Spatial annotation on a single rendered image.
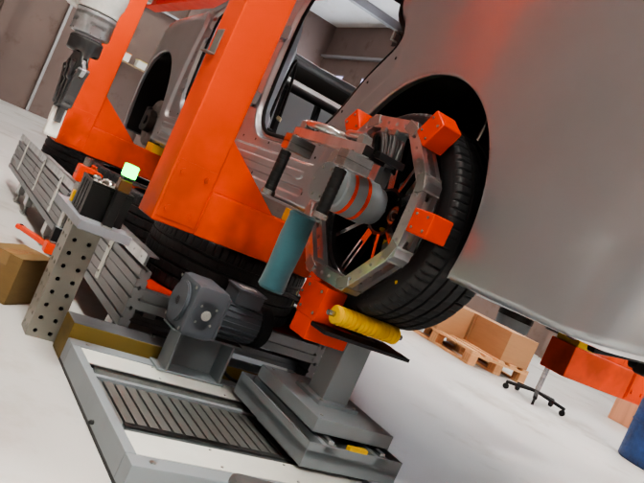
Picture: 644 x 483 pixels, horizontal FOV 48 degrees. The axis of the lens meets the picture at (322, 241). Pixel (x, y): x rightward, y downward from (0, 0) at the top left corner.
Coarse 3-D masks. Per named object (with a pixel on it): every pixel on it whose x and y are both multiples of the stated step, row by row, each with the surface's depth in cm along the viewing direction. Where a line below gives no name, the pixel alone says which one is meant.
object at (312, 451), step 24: (240, 384) 244; (264, 384) 241; (264, 408) 227; (288, 408) 226; (288, 432) 213; (312, 432) 213; (312, 456) 205; (336, 456) 209; (360, 456) 214; (384, 456) 221; (384, 480) 221
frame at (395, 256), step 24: (384, 120) 224; (408, 120) 214; (432, 168) 204; (432, 192) 199; (312, 216) 240; (408, 216) 199; (312, 240) 234; (408, 240) 202; (312, 264) 228; (384, 264) 202; (336, 288) 215; (360, 288) 212
